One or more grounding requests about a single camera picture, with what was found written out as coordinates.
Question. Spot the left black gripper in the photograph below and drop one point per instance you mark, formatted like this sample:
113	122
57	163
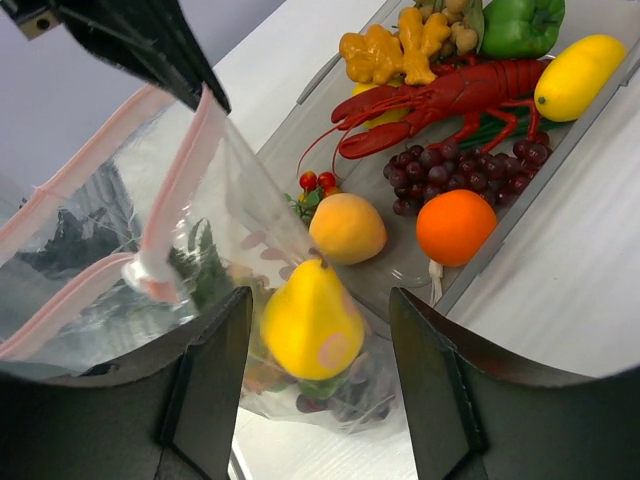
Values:
150	40

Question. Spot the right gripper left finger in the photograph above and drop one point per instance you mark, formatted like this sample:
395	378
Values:
126	418

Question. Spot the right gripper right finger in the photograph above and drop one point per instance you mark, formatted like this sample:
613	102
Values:
476	410

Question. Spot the clear zip top bag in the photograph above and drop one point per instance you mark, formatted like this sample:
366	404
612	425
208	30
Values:
149	226

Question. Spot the red grape bunch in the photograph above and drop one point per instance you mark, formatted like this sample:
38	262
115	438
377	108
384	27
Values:
419	174
362	394

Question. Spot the orange spiky pineapple fruit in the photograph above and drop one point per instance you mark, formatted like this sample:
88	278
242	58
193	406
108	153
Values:
235	310

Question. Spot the white green onion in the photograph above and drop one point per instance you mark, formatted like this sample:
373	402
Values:
436	272

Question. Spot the yellow ginger root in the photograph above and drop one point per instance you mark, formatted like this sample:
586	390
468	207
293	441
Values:
378	55

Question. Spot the cherry tomato sprig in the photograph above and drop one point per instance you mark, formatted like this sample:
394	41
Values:
314	188

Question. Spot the small yellow fruit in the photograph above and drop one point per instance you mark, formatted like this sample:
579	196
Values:
347	229

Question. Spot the tan grape bunch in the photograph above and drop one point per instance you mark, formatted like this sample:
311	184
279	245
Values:
465	20

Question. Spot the red lobster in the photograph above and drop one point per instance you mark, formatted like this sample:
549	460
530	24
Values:
384	116

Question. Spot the green bell pepper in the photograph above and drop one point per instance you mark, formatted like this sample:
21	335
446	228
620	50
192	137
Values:
520	29

